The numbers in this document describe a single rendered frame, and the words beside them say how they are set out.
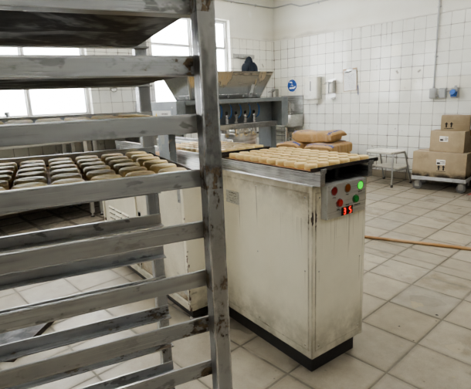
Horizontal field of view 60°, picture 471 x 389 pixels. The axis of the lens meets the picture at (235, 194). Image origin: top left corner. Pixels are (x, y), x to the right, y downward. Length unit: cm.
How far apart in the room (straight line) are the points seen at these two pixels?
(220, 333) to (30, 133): 45
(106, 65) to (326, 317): 148
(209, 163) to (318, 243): 109
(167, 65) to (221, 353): 50
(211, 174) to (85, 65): 24
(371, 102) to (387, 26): 100
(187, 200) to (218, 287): 138
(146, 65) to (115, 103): 488
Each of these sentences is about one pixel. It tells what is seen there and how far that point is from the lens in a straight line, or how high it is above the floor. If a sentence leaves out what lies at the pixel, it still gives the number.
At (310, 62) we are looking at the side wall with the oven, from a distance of 693.
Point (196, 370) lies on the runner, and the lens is 83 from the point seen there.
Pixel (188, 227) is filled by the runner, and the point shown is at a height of 97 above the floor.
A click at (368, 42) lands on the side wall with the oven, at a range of 639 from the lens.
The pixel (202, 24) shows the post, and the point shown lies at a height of 129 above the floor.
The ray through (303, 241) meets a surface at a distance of 170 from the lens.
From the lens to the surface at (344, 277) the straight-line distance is 189.
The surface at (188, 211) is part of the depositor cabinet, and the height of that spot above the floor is 64.
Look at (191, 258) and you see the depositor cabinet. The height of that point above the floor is 38.
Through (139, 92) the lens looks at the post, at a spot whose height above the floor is 120.
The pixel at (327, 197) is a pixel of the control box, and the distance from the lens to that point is 163.
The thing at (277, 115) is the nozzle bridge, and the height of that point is 108.
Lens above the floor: 118
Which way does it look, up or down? 13 degrees down
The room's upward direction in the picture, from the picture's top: 2 degrees counter-clockwise
